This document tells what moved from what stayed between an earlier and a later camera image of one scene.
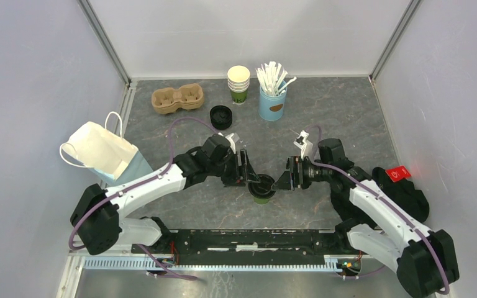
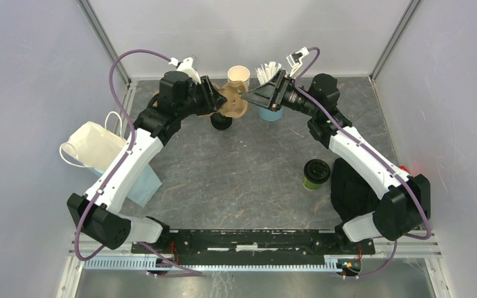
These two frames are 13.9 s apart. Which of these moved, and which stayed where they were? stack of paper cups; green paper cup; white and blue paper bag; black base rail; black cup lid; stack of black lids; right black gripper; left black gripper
Moved: right black gripper; black cup lid; left black gripper; green paper cup
Stayed: black base rail; stack of paper cups; stack of black lids; white and blue paper bag
